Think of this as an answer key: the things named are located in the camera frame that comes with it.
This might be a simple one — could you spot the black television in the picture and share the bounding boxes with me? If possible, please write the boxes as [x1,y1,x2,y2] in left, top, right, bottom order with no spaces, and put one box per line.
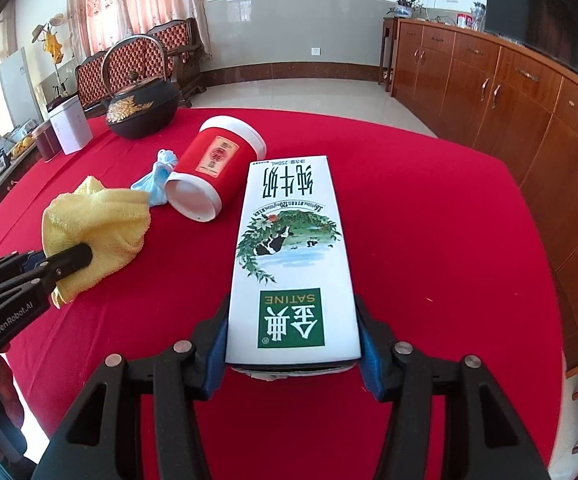
[486,0,578,92]

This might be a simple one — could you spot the red canister white lids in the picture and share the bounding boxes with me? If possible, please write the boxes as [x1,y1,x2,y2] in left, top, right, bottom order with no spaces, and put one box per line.
[164,115,268,223]

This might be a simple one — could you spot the blue white potted plant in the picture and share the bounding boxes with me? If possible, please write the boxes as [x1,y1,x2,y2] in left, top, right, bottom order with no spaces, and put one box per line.
[388,0,422,20]

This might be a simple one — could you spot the white panel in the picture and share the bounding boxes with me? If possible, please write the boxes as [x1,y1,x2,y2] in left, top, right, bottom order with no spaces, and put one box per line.
[0,47,44,128]

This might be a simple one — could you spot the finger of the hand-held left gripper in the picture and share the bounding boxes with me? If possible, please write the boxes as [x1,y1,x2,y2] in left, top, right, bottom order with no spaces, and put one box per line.
[29,242,94,282]
[0,251,52,275]

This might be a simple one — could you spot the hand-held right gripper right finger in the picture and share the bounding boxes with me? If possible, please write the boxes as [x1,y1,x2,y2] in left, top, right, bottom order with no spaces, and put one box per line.
[354,294,552,480]

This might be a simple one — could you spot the black cast iron teapot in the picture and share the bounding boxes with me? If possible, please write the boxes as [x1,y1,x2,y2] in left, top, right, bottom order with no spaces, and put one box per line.
[100,34,180,141]

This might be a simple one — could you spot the white square tin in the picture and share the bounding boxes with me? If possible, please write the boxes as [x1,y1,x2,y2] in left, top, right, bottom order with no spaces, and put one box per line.
[48,96,94,156]

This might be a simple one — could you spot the yellow fruit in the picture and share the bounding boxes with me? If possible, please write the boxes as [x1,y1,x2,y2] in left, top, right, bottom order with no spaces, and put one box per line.
[11,132,37,158]

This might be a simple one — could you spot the pink patterned curtain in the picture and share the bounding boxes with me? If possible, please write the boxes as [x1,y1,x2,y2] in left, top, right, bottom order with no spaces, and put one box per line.
[66,0,212,61]

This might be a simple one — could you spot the long wooden sideboard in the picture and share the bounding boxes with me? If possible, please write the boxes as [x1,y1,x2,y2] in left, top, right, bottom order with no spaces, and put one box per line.
[391,17,578,376]

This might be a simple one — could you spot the carved wooden upholstered chair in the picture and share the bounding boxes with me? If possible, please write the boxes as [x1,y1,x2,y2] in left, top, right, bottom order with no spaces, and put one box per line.
[146,17,206,107]
[75,42,172,111]

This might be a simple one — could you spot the white green milk carton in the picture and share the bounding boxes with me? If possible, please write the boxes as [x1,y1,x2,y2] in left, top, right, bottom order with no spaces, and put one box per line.
[225,155,362,373]

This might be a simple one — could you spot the yellow towel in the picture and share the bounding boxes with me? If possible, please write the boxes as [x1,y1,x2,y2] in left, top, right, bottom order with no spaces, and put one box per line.
[41,176,152,309]

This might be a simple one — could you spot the red tablecloth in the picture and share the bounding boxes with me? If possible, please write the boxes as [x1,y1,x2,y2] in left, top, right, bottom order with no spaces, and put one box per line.
[0,107,565,480]

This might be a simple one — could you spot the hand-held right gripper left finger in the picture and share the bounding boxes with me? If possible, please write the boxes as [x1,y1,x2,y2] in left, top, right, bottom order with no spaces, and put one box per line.
[44,305,230,480]

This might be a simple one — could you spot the yellow artificial flowers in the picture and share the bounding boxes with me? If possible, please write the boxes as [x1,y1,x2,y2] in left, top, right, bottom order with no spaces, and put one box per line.
[31,12,66,96]

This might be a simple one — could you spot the small wooden side table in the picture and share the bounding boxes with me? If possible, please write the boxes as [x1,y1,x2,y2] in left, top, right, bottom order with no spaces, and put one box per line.
[380,16,400,93]

